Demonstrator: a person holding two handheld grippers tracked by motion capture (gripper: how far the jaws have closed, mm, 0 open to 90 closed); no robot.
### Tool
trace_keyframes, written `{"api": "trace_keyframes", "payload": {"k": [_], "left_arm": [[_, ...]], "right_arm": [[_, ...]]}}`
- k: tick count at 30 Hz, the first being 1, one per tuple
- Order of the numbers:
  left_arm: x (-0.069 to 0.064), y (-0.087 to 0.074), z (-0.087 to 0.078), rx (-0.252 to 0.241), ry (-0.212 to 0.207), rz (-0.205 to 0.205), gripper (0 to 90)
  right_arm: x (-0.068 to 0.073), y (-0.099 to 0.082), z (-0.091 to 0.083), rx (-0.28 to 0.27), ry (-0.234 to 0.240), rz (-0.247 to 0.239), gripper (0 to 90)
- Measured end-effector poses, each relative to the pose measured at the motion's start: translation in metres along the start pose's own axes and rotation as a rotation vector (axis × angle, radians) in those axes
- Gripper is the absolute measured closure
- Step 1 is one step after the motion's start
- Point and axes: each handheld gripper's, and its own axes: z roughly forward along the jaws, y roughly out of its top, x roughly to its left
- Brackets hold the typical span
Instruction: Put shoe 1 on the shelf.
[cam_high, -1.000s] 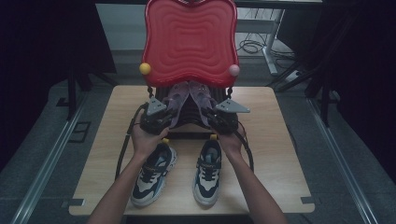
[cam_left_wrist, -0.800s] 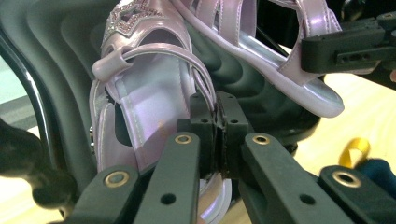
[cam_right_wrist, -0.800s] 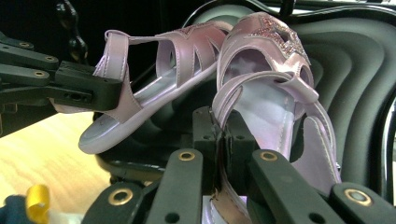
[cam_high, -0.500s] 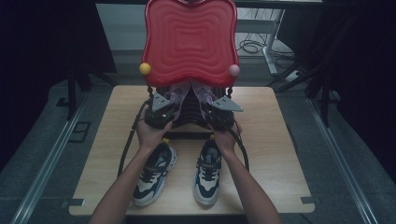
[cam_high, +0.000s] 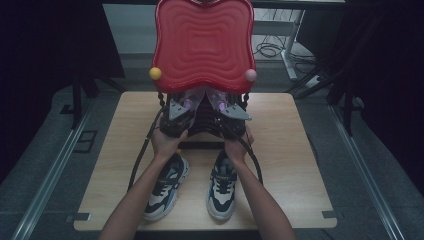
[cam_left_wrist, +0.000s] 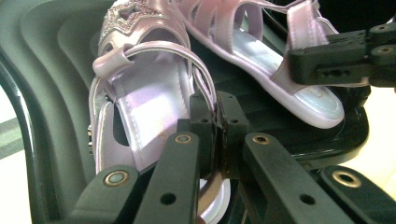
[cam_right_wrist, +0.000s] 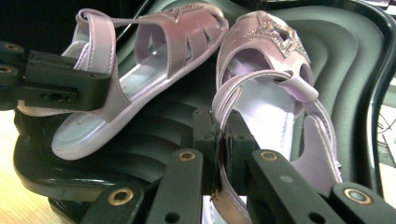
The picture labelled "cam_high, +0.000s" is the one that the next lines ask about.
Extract left hand-held gripper black cable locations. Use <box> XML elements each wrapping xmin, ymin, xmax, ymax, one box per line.
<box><xmin>127</xmin><ymin>106</ymin><xmax>165</xmax><ymax>193</ymax></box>

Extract right hand-held gripper black cable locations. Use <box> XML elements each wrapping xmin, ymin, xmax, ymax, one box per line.
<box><xmin>216</xmin><ymin>116</ymin><xmax>264</xmax><ymax>186</ymax></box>

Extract hand-held gripper black cable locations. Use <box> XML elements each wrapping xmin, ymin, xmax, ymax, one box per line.
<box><xmin>216</xmin><ymin>116</ymin><xmax>264</xmax><ymax>186</ymax></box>
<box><xmin>127</xmin><ymin>106</ymin><xmax>165</xmax><ymax>193</ymax></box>

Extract white power strip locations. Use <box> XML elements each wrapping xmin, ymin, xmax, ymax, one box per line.
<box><xmin>304</xmin><ymin>74</ymin><xmax>326</xmax><ymax>89</ymax></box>

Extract light purple sneaker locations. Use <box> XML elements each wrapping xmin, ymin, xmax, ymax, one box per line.
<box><xmin>181</xmin><ymin>88</ymin><xmax>206</xmax><ymax>112</ymax></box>
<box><xmin>206</xmin><ymin>89</ymin><xmax>232</xmax><ymax>113</ymax></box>

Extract black metal stand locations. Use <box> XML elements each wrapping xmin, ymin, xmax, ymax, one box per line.
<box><xmin>61</xmin><ymin>71</ymin><xmax>126</xmax><ymax>129</ymax></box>
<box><xmin>286</xmin><ymin>13</ymin><xmax>368</xmax><ymax>136</ymax></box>

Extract black cables on floor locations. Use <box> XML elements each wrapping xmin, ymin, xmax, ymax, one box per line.
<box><xmin>254</xmin><ymin>33</ymin><xmax>316</xmax><ymax>66</ymax></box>

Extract white metal desk frame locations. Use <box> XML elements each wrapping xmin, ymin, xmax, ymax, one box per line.
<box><xmin>253</xmin><ymin>9</ymin><xmax>306</xmax><ymax>83</ymax></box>

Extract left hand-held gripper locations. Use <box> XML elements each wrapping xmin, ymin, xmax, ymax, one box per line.
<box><xmin>159</xmin><ymin>99</ymin><xmax>196</xmax><ymax>138</ymax></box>

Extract red wavy rack top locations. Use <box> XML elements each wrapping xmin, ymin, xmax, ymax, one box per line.
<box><xmin>148</xmin><ymin>0</ymin><xmax>258</xmax><ymax>151</ymax></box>

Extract person's left hand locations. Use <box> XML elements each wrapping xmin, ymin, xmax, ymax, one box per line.
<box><xmin>151</xmin><ymin>118</ymin><xmax>189</xmax><ymax>161</ymax></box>

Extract navy and white sneaker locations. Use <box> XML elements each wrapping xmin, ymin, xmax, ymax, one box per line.
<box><xmin>143</xmin><ymin>153</ymin><xmax>191</xmax><ymax>223</ymax></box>
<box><xmin>205</xmin><ymin>149</ymin><xmax>239</xmax><ymax>222</ymax></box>

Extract person's right hand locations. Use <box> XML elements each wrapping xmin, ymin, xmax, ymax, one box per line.
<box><xmin>223</xmin><ymin>126</ymin><xmax>255</xmax><ymax>163</ymax></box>

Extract metal floor rail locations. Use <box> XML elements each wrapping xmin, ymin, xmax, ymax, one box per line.
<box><xmin>328</xmin><ymin>104</ymin><xmax>406</xmax><ymax>240</ymax></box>
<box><xmin>9</xmin><ymin>99</ymin><xmax>96</xmax><ymax>240</ymax></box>

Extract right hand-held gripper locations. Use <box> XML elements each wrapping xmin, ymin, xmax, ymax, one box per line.
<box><xmin>216</xmin><ymin>103</ymin><xmax>253</xmax><ymax>138</ymax></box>

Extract black curtain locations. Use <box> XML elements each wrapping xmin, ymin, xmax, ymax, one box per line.
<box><xmin>296</xmin><ymin>0</ymin><xmax>424</xmax><ymax>198</ymax></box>
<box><xmin>0</xmin><ymin>0</ymin><xmax>126</xmax><ymax>184</ymax></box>

